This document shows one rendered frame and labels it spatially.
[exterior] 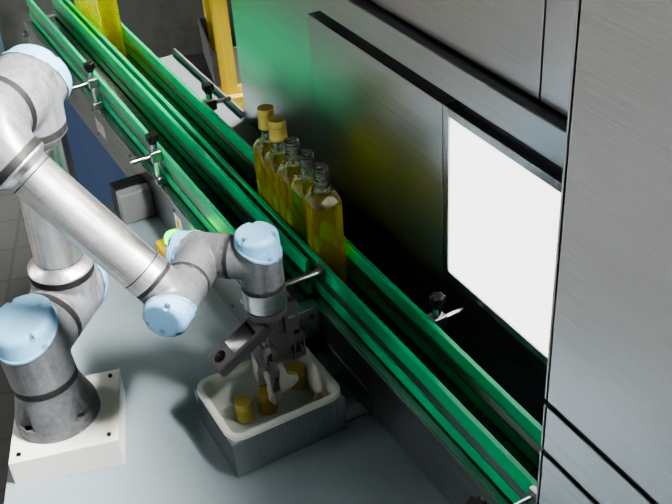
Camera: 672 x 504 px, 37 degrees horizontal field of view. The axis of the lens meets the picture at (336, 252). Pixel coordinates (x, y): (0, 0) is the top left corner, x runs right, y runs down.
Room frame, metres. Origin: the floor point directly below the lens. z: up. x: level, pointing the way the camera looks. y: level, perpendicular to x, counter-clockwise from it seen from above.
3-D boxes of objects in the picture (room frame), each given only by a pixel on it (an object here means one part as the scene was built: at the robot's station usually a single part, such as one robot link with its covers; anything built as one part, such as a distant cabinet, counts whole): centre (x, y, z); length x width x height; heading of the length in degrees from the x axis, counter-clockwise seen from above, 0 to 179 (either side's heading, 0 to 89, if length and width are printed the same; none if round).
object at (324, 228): (1.59, 0.02, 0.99); 0.06 x 0.06 x 0.21; 26
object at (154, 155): (2.00, 0.41, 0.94); 0.07 x 0.04 x 0.13; 117
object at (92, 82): (2.41, 0.62, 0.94); 0.07 x 0.04 x 0.13; 117
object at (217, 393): (1.33, 0.14, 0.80); 0.22 x 0.17 x 0.09; 117
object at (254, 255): (1.36, 0.13, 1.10); 0.09 x 0.08 x 0.11; 74
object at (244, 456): (1.35, 0.12, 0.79); 0.27 x 0.17 x 0.08; 117
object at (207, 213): (2.29, 0.51, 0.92); 1.75 x 0.01 x 0.08; 27
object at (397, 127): (1.47, -0.19, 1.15); 0.90 x 0.03 x 0.34; 27
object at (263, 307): (1.36, 0.13, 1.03); 0.08 x 0.08 x 0.05
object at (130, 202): (2.09, 0.48, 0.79); 0.08 x 0.08 x 0.08; 27
